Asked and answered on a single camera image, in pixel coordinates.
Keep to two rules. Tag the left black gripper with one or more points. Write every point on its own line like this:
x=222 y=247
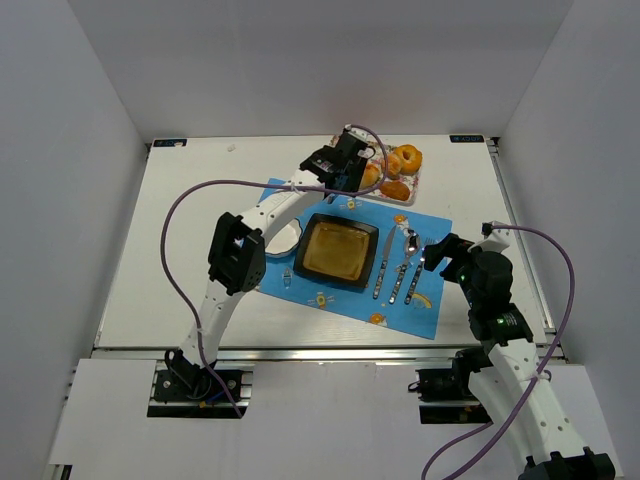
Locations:
x=345 y=181

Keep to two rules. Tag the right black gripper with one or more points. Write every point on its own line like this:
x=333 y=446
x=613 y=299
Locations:
x=439 y=250

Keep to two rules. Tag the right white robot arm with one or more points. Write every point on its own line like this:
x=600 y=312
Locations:
x=505 y=373

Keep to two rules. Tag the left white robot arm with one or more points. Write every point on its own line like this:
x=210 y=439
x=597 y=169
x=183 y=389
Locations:
x=237 y=256

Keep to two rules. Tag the large orange twisted bread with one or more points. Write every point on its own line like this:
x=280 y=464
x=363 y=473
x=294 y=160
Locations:
x=370 y=176

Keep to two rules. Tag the small round roll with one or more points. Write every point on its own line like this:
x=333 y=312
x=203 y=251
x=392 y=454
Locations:
x=392 y=165

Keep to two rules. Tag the blue cartoon placemat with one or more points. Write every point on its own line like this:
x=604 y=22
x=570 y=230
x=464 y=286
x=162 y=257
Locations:
x=419 y=318

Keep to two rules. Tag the brown flaky pastry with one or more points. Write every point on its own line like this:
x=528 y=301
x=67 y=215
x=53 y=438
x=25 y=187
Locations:
x=396 y=190

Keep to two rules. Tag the floral rectangular tray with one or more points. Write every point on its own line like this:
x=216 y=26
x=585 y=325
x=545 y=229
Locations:
x=374 y=153

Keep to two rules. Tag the black square plate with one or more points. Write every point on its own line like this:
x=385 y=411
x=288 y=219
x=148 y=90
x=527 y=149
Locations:
x=337 y=250

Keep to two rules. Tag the white scalloped bowl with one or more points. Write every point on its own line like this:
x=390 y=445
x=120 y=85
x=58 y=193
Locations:
x=285 y=241

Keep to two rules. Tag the right blue table label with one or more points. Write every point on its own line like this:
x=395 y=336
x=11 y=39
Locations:
x=466 y=138

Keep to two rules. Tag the blue table label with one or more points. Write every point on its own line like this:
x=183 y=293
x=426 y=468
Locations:
x=466 y=138
x=169 y=143

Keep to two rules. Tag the left blue table label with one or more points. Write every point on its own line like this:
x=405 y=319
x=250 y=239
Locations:
x=169 y=143

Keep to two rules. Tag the fork with patterned handle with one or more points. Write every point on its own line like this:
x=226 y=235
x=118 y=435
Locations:
x=415 y=279

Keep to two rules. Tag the spoon with patterned handle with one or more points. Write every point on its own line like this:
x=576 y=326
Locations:
x=412 y=245

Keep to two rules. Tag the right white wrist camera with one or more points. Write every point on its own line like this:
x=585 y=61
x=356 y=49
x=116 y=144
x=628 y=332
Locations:
x=495 y=238

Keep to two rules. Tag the knife with patterned handle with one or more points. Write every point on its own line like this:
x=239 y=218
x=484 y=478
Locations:
x=384 y=263

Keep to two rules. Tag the bagel ring bread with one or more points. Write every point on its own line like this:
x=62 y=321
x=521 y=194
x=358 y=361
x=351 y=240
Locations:
x=411 y=158

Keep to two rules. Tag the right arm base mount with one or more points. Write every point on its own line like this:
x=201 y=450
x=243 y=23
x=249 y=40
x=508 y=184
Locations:
x=444 y=393

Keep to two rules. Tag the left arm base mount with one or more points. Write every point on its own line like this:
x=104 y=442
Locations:
x=182 y=390

